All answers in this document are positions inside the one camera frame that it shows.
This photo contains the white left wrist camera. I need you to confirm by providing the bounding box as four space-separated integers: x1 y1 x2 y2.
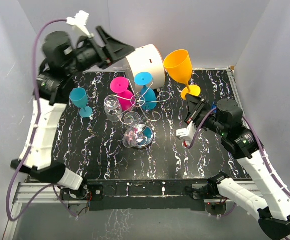
66 10 94 38

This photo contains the blue wine glass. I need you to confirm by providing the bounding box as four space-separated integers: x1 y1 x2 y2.
69 87 93 118
134 72 157 111

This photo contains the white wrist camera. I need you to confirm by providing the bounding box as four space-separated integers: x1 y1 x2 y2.
66 10 94 38
176 122 197 145

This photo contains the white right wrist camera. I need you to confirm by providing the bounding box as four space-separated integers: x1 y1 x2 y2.
176 122 197 145

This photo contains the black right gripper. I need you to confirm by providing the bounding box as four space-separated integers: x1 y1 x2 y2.
184 94 228 137

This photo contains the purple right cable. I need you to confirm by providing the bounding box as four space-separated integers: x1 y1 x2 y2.
184 107 290 218

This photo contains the purple cable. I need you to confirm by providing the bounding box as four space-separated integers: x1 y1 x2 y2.
6 18 91 222
184 107 290 218

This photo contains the clear ribbed tumbler glass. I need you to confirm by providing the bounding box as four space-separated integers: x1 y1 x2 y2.
104 95 123 123

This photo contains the chrome wine glass rack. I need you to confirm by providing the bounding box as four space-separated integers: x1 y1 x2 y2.
120 82 171 149

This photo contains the clear fluted champagne glass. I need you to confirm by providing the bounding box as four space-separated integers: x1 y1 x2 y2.
122 111 141 148

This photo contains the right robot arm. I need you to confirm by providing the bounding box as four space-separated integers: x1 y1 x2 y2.
178 94 290 240

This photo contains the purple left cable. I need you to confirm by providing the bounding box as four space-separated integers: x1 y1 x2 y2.
6 18 91 222

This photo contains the yellow wine glass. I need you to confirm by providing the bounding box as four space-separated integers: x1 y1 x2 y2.
163 49 201 100

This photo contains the white round box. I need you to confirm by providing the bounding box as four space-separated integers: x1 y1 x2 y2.
123 44 166 92

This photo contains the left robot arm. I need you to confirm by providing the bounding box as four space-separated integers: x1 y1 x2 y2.
10 26 135 200

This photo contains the aluminium table frame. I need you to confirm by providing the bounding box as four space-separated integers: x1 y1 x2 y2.
2 66 290 240

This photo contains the blue wine glass on rack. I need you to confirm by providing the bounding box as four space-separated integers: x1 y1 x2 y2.
134 72 157 111

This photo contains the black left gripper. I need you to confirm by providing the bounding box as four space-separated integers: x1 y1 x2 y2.
65 26 135 78

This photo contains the pink wine glass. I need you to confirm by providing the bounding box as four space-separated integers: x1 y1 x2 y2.
110 76 134 111

